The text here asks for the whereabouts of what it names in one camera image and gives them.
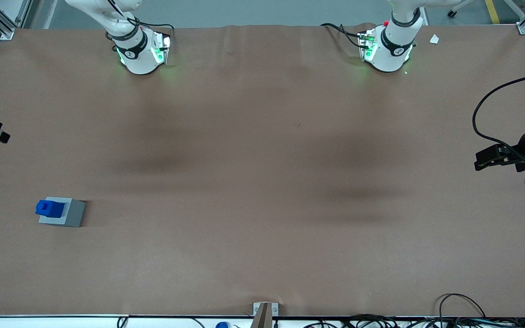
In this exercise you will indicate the metal mount bracket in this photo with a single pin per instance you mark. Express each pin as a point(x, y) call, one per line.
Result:
point(275, 309)

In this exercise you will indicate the white stand leg with caster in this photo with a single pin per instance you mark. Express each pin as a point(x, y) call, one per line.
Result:
point(451, 13)

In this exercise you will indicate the blue round cap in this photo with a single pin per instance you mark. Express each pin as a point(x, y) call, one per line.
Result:
point(222, 325)

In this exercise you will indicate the blue plastic part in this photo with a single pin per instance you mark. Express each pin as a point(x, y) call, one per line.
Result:
point(49, 208)

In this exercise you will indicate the white paper scrap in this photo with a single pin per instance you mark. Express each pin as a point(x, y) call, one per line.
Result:
point(434, 39)

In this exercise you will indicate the brown table mat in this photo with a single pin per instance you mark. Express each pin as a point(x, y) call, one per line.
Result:
point(262, 182)

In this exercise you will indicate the gray block base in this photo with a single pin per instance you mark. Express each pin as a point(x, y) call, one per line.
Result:
point(73, 214)

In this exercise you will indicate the metal corner bracket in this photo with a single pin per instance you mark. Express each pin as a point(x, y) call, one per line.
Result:
point(524, 29)

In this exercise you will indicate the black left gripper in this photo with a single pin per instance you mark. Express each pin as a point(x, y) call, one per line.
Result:
point(521, 152)

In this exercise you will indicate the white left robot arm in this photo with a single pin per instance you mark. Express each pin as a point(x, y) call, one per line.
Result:
point(392, 54)

